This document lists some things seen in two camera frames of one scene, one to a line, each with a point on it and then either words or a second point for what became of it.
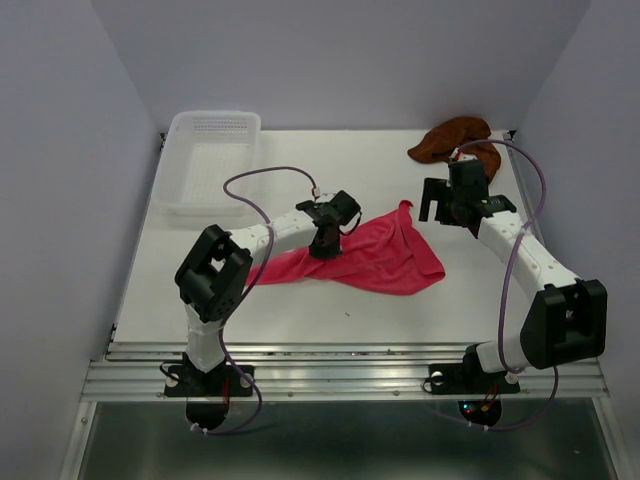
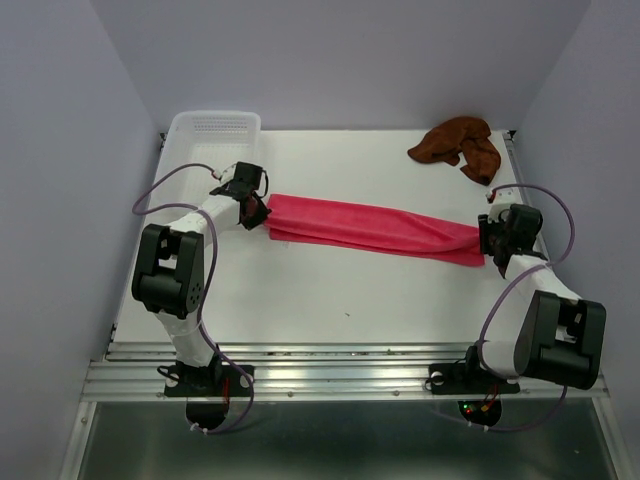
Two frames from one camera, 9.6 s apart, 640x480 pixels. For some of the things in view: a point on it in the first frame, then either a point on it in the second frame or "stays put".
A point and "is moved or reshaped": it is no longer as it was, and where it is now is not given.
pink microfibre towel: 384,255 is moved or reshaped
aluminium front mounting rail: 329,370 stays put
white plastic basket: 205,148 stays put
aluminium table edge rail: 533,202 stays put
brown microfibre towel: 439,143 stays put
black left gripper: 327,253 -> 259,217
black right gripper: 436,189 -> 484,226
